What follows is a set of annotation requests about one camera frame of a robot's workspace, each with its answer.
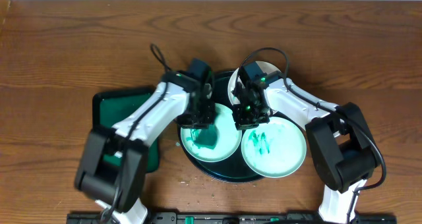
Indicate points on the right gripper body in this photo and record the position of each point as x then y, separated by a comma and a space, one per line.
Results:
250, 115

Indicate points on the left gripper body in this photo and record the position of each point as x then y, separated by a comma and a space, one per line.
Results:
196, 119

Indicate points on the green scrubbing sponge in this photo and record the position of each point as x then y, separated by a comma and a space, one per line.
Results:
205, 138

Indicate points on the mint green plate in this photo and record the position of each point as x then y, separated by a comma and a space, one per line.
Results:
275, 149
229, 138

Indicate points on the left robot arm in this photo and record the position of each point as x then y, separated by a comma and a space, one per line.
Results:
118, 189

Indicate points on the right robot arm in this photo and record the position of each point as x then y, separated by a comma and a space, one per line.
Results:
344, 153

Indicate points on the round black tray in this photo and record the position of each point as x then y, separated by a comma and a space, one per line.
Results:
233, 169

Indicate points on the rectangular dark green tray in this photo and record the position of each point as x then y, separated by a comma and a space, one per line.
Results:
113, 106

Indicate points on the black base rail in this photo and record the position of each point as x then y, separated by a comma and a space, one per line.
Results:
174, 218

